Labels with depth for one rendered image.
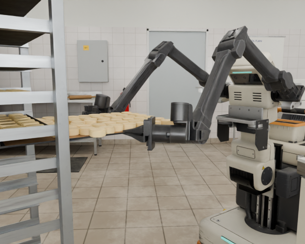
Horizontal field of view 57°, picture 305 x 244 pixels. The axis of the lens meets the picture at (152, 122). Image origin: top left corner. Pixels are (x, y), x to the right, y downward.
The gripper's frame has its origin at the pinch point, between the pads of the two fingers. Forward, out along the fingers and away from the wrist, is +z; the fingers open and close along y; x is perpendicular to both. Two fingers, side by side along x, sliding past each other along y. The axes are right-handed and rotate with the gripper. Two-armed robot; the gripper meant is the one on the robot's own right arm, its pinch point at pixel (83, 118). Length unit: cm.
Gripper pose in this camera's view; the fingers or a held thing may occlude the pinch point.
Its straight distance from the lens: 125.6
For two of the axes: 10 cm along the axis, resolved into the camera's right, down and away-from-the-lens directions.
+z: -1.9, 1.4, -9.7
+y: 0.3, -9.9, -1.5
